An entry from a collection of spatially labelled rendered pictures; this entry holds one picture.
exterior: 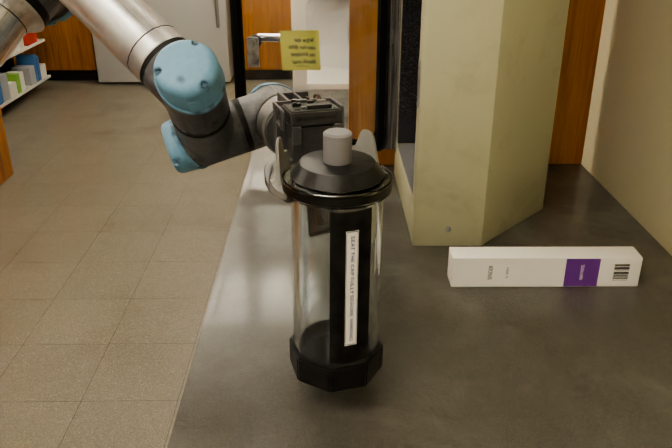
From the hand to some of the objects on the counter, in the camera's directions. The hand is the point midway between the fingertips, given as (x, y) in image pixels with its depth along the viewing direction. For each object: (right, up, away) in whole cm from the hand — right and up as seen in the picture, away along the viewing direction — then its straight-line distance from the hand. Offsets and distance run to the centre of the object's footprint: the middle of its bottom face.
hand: (336, 195), depth 68 cm
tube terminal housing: (+24, -2, +56) cm, 61 cm away
